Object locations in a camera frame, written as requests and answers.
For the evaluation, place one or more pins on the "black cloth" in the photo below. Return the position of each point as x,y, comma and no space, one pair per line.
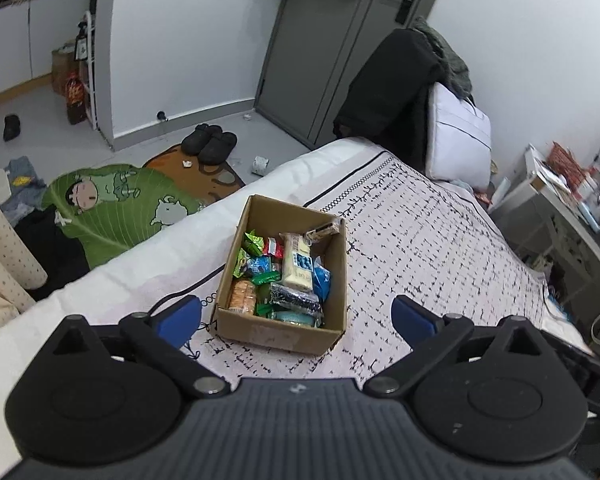
50,255

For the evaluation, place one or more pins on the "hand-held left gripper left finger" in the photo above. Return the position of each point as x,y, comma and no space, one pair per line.
180,317

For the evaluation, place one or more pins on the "red striped snack packet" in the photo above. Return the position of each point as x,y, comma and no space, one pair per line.
273,249

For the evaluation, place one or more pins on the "blue jeans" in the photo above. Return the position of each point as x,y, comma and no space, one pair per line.
22,180

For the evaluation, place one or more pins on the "black slipper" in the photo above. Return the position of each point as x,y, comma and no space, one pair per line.
219,147
200,139

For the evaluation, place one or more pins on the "orange cracker packet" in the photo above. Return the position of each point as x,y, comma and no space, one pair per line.
243,295

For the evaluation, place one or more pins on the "brown snack bar packet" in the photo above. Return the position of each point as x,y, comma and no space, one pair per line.
322,232

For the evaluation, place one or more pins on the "white pillow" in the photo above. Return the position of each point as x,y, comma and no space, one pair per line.
460,140

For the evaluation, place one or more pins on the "grey door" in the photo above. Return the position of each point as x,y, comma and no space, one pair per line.
320,60

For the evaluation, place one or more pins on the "red brown wicker basket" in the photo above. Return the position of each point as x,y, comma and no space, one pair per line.
565,160

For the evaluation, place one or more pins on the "dark drink bottle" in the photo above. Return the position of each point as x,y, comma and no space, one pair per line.
75,102

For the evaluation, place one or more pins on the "printed brown carton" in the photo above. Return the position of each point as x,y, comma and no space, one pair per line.
60,72

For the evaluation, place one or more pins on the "brown floor mat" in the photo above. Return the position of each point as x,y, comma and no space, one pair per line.
190,180

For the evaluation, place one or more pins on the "black patterned snack packet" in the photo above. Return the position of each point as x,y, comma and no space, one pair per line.
295,294

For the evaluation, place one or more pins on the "white desk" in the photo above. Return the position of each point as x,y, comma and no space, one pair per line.
555,240

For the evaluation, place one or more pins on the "grey hooded garment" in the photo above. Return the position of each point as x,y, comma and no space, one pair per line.
450,60

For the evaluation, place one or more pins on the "black shoe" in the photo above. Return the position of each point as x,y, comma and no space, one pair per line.
11,127

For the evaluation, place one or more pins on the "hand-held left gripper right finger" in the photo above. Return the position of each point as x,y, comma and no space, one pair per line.
412,317

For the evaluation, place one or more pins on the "crumpled white paper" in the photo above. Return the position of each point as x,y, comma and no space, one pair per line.
260,165

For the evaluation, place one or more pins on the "cream snack packet blue label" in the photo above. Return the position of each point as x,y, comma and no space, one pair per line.
297,262

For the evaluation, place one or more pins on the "blue crinkled snack packet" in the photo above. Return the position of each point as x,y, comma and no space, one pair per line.
322,280

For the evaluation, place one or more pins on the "black jacket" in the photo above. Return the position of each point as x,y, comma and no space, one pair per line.
385,90

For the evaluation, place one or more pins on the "teal snack packet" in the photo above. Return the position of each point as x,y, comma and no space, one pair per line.
295,317

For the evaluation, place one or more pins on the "dotted cream fabric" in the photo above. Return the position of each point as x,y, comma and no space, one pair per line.
5,260

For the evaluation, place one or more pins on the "white slim rack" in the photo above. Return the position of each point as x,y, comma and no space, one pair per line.
94,100

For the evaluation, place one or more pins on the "cartoon leaf floor rug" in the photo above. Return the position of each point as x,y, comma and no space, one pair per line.
110,220

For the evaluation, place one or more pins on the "spray bottle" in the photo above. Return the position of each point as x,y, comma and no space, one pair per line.
82,45

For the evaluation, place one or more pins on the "white black printed blanket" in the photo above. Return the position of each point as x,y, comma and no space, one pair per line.
430,260

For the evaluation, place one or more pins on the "white base cabinets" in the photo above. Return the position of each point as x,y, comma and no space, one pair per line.
10,45

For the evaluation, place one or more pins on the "cardboard box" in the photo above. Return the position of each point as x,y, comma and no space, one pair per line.
280,337

